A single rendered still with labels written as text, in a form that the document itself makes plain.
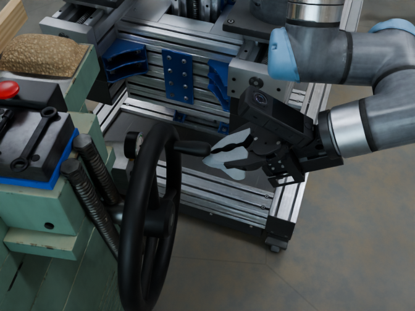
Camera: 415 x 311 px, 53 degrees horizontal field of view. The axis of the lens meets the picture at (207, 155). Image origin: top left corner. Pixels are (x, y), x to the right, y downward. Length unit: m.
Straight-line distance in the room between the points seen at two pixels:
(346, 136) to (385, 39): 0.15
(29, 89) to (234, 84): 0.53
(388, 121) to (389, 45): 0.12
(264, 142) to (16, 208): 0.34
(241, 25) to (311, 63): 0.41
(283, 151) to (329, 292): 0.96
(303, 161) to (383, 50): 0.19
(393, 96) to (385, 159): 1.33
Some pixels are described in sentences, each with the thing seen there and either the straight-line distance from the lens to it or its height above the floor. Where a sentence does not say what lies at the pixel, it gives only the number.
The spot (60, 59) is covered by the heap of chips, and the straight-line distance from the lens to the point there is 0.75.
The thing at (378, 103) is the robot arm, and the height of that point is 0.99.
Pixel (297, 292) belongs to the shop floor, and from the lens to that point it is 1.48.
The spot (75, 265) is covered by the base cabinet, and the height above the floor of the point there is 0.61.
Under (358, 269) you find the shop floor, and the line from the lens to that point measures 1.57.
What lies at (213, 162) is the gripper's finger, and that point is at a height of 0.85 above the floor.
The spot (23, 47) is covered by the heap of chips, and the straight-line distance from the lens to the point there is 0.78.
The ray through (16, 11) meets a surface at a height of 0.93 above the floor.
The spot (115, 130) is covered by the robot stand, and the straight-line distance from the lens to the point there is 1.60.
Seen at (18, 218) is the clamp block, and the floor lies 0.90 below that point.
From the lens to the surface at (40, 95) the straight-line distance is 0.55.
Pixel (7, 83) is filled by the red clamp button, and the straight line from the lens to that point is 0.56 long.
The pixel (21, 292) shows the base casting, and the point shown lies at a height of 0.76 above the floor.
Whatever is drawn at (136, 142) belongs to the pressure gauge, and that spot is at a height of 0.69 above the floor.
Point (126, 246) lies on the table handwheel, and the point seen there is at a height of 0.91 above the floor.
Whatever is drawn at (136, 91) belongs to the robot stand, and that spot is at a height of 0.50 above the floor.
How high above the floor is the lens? 1.35
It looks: 50 degrees down
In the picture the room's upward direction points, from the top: straight up
